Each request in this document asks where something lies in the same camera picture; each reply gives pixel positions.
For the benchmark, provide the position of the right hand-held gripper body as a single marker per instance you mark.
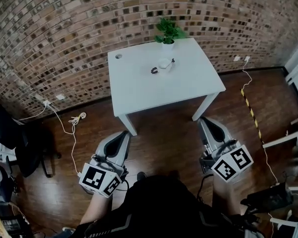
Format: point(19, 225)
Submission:
point(217, 145)

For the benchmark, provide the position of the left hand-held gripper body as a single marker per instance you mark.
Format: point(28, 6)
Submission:
point(106, 159)

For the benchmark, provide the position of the spoon with dark end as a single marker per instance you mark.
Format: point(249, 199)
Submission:
point(171, 62)

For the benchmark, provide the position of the white cup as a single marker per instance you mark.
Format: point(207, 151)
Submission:
point(162, 64)

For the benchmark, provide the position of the person's right forearm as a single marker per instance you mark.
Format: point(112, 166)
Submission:
point(224, 197)

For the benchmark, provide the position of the person's left forearm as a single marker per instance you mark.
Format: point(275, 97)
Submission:
point(96, 209)

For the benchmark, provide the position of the person's black shoe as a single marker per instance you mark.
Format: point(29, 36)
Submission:
point(141, 176)

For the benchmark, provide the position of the white table leg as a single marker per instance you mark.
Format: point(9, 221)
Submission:
point(203, 106)
point(129, 125)

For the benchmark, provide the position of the yellow black striped tape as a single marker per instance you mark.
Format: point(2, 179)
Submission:
point(252, 113)

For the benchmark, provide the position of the person's black clothing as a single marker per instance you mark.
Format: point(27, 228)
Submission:
point(159, 207)

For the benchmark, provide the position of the black bag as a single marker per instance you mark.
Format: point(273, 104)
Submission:
point(270, 197)

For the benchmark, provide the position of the black office chair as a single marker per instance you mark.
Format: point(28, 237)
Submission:
point(12, 137)

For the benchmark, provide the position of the small black clip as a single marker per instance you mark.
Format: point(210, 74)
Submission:
point(154, 71)

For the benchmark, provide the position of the green plant in white pot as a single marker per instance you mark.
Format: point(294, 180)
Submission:
point(167, 46)

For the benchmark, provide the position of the white chair frame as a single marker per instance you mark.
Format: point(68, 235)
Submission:
point(285, 139)

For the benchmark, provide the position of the white wall socket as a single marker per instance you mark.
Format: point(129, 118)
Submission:
point(60, 97)
point(247, 58)
point(47, 102)
point(237, 58)

